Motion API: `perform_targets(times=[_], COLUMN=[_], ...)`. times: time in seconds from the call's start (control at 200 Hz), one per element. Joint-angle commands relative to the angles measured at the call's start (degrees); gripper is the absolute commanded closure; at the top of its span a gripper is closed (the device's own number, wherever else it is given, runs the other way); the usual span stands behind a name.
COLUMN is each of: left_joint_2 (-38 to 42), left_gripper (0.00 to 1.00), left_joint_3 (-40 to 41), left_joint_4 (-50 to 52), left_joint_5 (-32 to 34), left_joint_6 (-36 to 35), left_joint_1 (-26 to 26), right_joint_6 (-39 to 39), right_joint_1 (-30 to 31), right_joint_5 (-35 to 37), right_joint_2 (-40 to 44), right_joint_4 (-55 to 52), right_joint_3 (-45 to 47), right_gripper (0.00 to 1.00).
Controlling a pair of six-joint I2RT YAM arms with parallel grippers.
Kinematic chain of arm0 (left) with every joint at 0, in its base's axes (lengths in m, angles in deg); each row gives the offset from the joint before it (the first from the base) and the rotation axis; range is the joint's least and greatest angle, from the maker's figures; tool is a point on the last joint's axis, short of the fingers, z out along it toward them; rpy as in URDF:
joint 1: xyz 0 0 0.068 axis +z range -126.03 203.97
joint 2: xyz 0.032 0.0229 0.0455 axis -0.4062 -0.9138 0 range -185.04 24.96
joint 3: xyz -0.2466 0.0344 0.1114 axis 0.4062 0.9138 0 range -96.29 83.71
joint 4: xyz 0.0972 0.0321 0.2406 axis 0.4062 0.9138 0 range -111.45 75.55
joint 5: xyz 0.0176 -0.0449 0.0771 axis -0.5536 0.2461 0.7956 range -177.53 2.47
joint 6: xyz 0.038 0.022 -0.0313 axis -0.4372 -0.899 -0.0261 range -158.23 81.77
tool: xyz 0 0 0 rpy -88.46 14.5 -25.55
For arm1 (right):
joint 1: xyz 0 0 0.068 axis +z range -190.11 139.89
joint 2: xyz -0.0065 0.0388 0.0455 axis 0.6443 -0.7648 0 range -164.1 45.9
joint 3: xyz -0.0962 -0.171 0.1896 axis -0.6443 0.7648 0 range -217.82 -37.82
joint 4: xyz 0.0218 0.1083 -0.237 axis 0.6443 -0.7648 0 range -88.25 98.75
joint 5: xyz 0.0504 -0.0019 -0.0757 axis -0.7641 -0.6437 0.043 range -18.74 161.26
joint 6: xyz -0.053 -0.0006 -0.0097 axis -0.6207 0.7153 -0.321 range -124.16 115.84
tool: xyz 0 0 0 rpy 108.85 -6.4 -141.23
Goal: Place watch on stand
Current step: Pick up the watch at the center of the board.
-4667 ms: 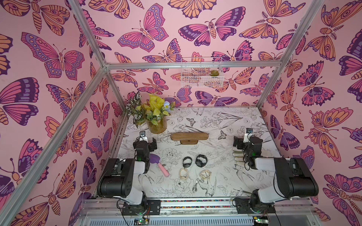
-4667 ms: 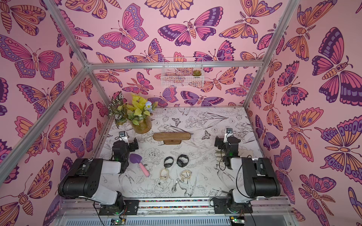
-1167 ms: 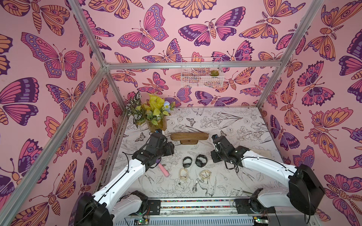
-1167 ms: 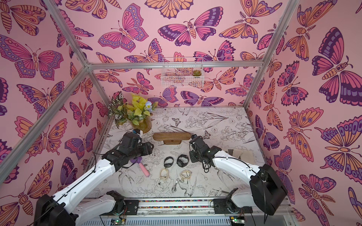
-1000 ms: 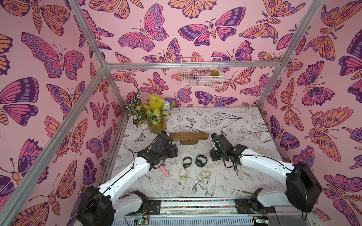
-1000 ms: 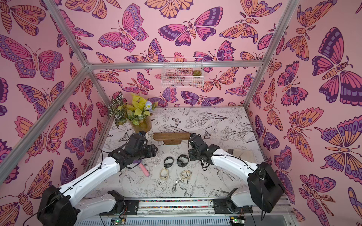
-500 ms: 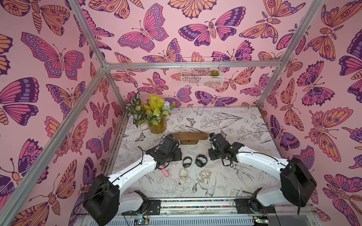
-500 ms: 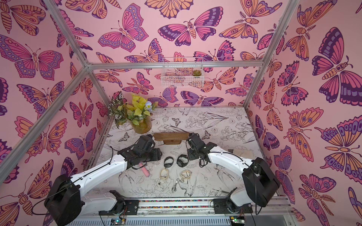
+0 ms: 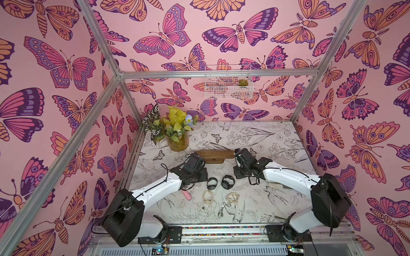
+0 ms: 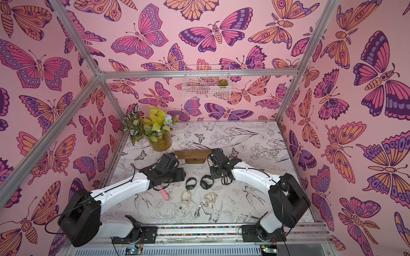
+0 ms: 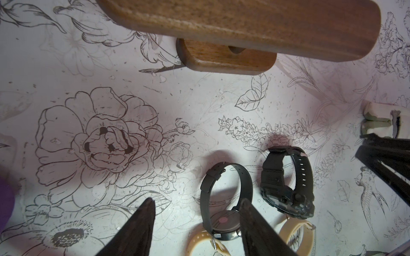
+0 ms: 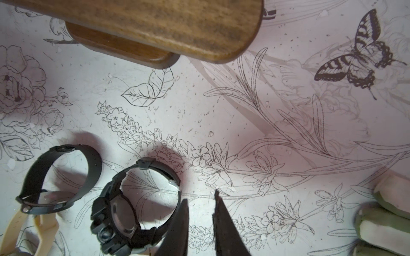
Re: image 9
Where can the white wire wall basket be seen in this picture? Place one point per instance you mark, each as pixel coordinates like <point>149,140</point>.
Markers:
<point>222,84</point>

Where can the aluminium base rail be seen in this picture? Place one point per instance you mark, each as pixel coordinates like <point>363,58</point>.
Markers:
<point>236,240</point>

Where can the wooden watch stand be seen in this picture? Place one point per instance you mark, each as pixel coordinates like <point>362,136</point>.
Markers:
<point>215,156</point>

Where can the silver metal keychain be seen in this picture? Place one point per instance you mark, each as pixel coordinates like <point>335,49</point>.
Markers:
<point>221,210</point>

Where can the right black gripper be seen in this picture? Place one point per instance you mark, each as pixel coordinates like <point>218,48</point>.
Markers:
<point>242,173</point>

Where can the black watch wide face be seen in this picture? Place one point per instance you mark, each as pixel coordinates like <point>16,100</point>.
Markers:
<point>228,182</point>

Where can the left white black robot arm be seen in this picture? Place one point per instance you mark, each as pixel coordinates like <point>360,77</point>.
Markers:
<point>127,219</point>

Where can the amber vase with plants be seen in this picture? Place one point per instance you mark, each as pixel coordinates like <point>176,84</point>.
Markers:
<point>174,127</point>

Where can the small succulent plant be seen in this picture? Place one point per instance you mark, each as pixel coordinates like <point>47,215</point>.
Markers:
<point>243,83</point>

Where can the beige watch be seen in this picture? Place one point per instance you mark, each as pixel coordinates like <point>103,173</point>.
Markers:
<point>232,199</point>
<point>207,197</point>

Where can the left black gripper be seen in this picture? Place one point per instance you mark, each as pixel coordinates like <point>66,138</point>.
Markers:
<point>204,174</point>

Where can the purple pink toy shovel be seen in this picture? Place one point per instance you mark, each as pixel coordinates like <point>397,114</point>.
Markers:
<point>187,195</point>

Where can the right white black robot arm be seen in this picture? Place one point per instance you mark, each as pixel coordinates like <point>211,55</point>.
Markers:
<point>329,201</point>

